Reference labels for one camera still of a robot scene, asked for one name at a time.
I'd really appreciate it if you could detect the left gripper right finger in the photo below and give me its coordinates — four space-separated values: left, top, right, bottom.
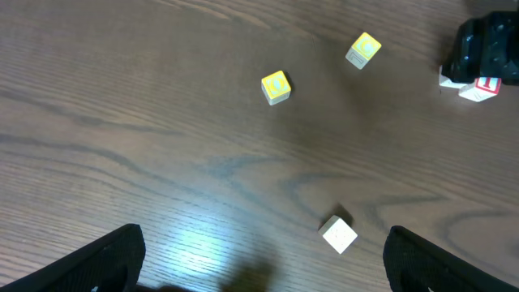
383 225 518 292

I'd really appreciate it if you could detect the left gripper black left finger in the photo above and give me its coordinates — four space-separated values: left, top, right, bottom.
1 224 146 292

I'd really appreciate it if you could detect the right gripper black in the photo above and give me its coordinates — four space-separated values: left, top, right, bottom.
441 11 518 86

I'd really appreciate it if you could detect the red letter I block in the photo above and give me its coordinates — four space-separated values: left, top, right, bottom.
458 77 501 102

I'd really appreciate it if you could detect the red letter A block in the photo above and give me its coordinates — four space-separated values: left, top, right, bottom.
439 66 467 89

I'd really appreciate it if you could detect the plain cream wooden block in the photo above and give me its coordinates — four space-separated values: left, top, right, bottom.
318 215 358 254

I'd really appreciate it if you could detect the yellow block upper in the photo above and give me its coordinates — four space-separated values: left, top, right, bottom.
345 32 382 70

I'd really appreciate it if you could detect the yellow block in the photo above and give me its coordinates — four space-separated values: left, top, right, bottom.
261 71 292 105
345 32 382 70

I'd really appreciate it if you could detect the yellow block lower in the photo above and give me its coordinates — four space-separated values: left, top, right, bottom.
261 71 292 105

